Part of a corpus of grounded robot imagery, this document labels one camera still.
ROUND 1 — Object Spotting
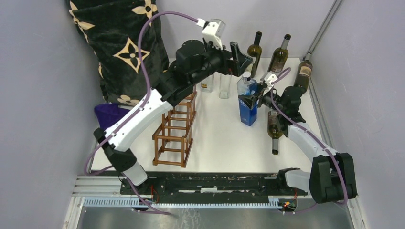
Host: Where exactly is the grey aluminium wall rail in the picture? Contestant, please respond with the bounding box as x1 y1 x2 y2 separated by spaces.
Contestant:
307 0 344 54

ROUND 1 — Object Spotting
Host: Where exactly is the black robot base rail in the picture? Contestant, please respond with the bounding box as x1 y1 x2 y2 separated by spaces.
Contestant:
136 171 307 204

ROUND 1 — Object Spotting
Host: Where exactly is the grey slotted cable duct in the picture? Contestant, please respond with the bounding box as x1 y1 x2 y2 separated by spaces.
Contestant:
83 197 284 210

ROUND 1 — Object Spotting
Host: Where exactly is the blue square vodka bottle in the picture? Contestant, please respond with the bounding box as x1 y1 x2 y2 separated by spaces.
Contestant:
237 72 257 126

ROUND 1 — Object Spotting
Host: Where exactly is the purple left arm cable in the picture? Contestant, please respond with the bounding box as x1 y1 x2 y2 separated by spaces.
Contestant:
83 11 210 217

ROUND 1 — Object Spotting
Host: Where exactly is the green wine bottle grey cap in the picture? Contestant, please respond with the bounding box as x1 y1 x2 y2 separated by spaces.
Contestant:
267 34 291 73

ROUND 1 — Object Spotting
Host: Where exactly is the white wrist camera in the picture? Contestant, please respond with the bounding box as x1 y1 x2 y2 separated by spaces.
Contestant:
202 19 226 50
261 72 278 88

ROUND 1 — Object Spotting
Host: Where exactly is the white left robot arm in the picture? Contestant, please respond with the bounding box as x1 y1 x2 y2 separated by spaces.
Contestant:
94 40 253 195

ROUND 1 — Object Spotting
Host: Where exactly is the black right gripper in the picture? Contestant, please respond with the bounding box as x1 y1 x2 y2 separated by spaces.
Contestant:
239 82 286 115

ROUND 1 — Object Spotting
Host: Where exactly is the tall clear glass bottle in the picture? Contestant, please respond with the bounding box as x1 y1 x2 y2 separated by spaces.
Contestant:
219 74 231 99

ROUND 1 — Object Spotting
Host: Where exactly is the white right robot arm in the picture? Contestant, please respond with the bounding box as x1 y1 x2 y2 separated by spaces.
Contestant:
238 83 358 204

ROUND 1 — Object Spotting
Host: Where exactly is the clear liquor bottle black cap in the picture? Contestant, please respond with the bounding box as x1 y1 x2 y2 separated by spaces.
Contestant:
200 75 214 93

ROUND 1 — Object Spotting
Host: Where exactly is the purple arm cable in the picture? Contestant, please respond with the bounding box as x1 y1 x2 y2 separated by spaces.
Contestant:
269 67 349 214
83 11 210 217

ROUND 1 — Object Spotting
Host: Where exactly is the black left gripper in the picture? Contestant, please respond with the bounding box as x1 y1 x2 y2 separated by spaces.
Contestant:
190 39 254 87

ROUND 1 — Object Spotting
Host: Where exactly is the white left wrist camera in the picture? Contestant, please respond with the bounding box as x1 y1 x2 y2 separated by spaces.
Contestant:
202 19 226 50

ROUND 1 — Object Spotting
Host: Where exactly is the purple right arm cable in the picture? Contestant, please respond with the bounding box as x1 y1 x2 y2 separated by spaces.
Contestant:
269 67 349 214

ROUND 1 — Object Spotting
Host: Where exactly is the green wine bottle black cap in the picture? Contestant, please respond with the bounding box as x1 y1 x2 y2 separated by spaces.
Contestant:
246 31 262 78

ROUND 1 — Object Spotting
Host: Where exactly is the purple cloth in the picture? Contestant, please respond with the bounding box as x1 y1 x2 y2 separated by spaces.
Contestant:
94 104 129 130

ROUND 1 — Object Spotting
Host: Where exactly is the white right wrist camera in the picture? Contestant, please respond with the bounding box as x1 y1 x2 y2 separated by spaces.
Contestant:
261 72 278 88

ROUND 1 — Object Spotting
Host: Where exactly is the brown wooden wine rack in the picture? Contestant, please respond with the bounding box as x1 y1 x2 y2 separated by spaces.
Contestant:
152 88 198 168

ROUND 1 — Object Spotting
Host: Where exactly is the black floral plush blanket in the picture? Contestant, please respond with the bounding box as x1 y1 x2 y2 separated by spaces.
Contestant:
66 0 169 106

